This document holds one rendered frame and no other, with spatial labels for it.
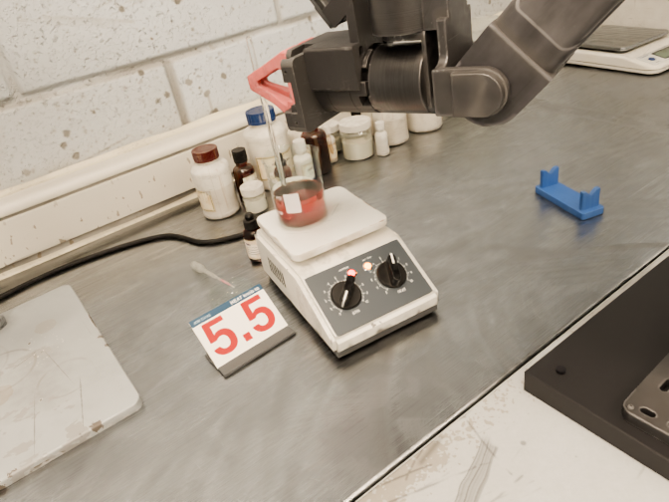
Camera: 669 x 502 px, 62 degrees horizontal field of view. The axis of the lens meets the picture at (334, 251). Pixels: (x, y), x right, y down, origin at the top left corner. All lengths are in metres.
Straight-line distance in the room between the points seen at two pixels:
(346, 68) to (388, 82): 0.04
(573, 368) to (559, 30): 0.28
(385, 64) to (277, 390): 0.32
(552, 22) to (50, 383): 0.58
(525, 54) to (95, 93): 0.69
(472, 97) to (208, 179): 0.53
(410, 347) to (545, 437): 0.16
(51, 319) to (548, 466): 0.59
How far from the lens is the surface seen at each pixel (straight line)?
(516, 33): 0.42
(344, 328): 0.56
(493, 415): 0.51
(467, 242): 0.73
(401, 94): 0.46
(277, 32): 1.07
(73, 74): 0.95
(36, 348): 0.74
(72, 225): 0.95
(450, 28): 0.45
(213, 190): 0.87
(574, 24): 0.41
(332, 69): 0.49
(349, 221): 0.62
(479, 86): 0.42
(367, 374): 0.55
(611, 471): 0.49
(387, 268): 0.59
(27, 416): 0.65
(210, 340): 0.61
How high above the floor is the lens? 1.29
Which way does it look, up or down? 32 degrees down
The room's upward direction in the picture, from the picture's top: 11 degrees counter-clockwise
